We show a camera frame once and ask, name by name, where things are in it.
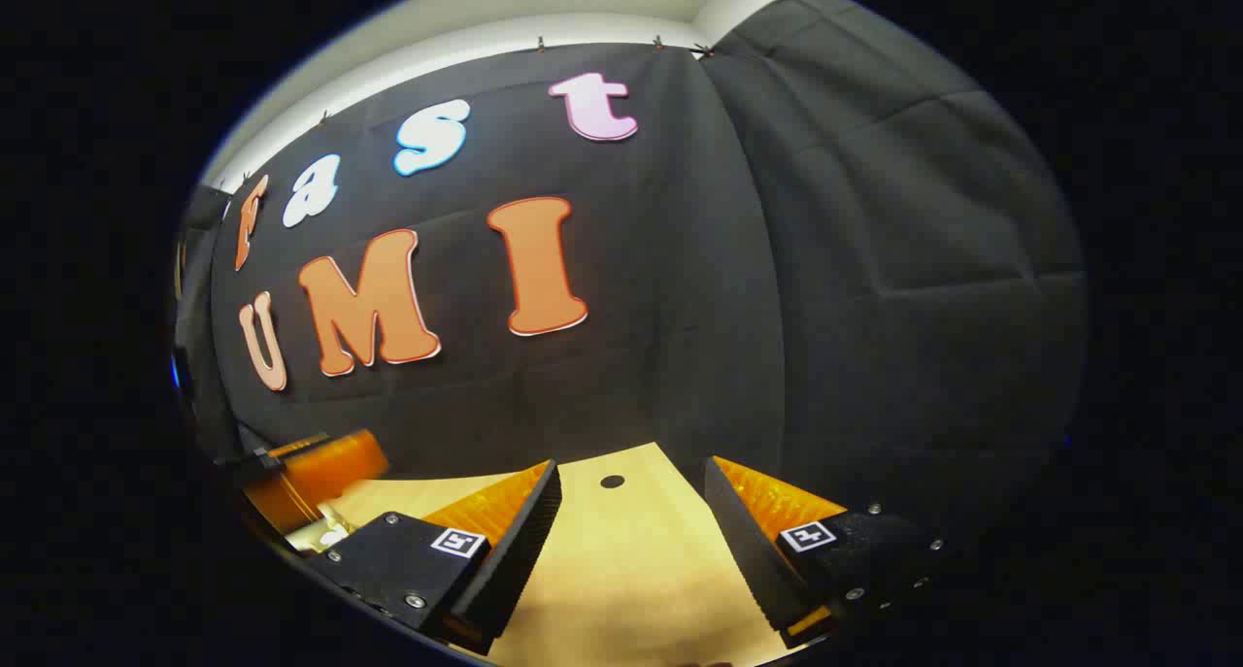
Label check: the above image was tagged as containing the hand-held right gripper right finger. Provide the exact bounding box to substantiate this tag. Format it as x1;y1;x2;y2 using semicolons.
703;455;958;649

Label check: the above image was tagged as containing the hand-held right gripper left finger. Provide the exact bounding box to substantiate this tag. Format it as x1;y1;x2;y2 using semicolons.
309;458;565;656

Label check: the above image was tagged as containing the pale yellow suitcase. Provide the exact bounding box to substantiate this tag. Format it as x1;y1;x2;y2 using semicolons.
287;512;355;553

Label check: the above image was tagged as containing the black backdrop cloth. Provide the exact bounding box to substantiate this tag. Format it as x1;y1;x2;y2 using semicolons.
175;0;1087;551

